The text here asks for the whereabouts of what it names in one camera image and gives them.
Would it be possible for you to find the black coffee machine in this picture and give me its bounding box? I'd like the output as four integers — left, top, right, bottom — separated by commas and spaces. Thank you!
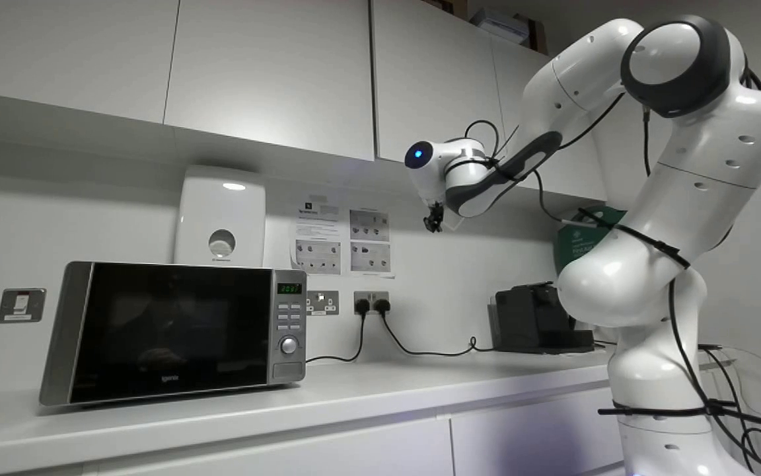
487, 282, 598, 356

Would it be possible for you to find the silver black microwave oven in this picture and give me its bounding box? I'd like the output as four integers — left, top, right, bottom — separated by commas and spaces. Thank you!
38, 259, 309, 411

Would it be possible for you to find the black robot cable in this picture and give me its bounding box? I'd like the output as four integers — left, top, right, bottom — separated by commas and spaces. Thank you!
458, 65, 761, 476

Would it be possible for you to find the metal wall switch plate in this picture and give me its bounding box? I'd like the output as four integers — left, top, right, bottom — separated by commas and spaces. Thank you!
307, 288, 342, 319

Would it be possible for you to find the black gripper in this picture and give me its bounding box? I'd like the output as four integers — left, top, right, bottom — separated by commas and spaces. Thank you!
422, 198, 449, 237

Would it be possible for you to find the white upper cabinet body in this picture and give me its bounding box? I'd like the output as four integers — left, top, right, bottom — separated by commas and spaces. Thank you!
0, 84, 595, 221

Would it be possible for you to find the white wall dispenser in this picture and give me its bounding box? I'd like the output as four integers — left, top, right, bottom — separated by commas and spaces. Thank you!
173, 164, 269, 271

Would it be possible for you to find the black coffee machine cable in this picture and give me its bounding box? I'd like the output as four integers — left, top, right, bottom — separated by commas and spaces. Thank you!
372, 296, 500, 360

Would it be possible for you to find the black microwave power cable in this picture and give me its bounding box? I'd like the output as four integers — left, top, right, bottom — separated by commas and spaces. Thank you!
303, 296, 372, 366

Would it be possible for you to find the white paper wall sign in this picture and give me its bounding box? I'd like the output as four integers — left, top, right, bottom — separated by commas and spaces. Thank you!
296, 194, 343, 222

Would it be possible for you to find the grey wall switch plate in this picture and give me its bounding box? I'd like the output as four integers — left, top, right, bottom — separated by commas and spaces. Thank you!
0, 287, 47, 325

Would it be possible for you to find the black zip tie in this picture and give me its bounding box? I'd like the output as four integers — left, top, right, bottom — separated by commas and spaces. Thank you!
613, 221, 693, 271
598, 397, 761, 435

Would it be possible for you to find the white double wall socket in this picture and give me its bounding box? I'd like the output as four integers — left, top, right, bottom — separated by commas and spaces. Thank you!
348, 210, 391, 244
348, 241, 395, 276
294, 237, 346, 276

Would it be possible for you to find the metal double wall socket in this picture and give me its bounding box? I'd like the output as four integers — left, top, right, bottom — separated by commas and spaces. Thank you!
351, 288, 395, 319

